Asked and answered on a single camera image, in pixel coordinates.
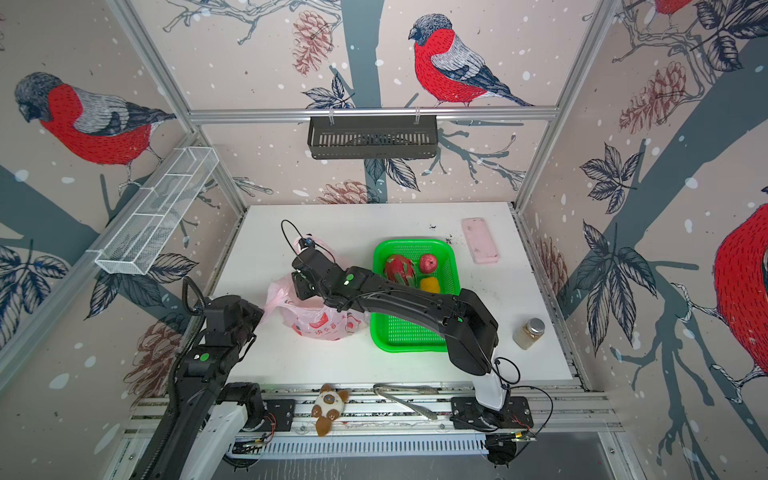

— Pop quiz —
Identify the grey flat cable strip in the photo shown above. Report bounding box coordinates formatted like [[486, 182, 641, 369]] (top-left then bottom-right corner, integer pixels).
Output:
[[372, 383, 439, 421]]

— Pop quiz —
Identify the orange fruit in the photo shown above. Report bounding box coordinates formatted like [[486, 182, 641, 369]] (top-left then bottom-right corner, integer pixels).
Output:
[[419, 276, 441, 294]]

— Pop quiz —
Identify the red apple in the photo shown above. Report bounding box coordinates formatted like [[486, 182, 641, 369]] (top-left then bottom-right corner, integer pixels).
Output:
[[419, 253, 439, 274]]

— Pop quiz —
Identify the red fruit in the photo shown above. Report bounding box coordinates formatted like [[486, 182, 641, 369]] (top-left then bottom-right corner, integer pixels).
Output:
[[384, 254, 416, 287]]

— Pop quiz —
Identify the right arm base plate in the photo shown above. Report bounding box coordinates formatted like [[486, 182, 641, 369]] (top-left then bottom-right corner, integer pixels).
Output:
[[449, 396, 534, 433]]

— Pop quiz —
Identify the black hanging wall basket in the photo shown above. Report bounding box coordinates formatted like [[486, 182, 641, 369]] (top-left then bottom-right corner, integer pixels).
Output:
[[307, 115, 439, 160]]

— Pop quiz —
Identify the brown plush toy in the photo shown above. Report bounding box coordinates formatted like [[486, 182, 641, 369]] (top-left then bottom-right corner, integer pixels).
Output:
[[311, 384, 350, 437]]

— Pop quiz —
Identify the white wire mesh shelf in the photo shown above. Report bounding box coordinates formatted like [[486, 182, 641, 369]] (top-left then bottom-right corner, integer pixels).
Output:
[[95, 146, 219, 275]]

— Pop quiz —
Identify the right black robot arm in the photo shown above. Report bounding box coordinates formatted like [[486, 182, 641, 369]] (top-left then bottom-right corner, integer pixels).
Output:
[[292, 246, 507, 411]]

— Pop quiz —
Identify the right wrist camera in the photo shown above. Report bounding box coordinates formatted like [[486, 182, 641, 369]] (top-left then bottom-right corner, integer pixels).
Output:
[[298, 237, 316, 250]]

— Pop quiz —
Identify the small glass jar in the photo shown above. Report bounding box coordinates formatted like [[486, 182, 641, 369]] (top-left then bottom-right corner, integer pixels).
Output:
[[513, 318, 546, 350]]

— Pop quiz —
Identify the green plastic basket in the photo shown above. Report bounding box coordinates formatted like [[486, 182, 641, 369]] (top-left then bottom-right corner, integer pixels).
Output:
[[370, 238, 461, 354]]

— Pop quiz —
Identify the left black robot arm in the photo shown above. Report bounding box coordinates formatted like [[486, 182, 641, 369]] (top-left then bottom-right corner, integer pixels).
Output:
[[129, 276, 265, 479]]

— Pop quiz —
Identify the pink plastic bag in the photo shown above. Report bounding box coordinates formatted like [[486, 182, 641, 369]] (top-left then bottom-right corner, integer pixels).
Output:
[[262, 237, 368, 342]]

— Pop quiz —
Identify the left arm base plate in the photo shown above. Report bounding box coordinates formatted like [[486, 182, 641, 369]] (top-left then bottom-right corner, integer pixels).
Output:
[[242, 399, 296, 434]]

